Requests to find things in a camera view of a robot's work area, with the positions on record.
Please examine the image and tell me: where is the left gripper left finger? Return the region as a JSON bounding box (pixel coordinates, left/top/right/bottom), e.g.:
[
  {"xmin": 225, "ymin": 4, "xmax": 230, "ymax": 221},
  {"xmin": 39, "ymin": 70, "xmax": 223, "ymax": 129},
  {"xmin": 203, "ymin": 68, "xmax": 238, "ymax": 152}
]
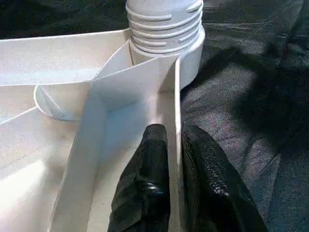
[{"xmin": 108, "ymin": 124, "xmax": 171, "ymax": 232}]

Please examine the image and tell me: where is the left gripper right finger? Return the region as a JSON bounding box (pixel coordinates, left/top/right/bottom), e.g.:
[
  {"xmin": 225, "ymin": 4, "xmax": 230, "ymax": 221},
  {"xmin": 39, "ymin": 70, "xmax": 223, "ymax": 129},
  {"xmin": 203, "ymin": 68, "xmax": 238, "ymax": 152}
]
[{"xmin": 181, "ymin": 124, "xmax": 269, "ymax": 232}]

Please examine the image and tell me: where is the white plastic table top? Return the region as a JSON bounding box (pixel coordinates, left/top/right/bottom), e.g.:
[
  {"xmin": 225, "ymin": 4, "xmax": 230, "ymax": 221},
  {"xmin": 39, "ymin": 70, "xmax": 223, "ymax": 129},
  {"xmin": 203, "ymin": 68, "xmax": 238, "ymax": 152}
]
[{"xmin": 0, "ymin": 28, "xmax": 206, "ymax": 232}]

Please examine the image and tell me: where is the white plastic table leg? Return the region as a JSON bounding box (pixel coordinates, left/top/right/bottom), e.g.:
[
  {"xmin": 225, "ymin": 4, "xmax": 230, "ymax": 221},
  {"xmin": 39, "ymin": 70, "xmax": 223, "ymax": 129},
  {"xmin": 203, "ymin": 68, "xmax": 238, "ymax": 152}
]
[{"xmin": 125, "ymin": 0, "xmax": 204, "ymax": 55}]

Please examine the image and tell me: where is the black work mat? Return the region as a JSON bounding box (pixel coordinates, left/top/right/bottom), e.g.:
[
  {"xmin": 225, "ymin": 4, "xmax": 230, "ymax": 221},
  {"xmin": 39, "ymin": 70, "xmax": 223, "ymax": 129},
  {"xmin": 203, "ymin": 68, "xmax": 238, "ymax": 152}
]
[{"xmin": 0, "ymin": 0, "xmax": 309, "ymax": 232}]

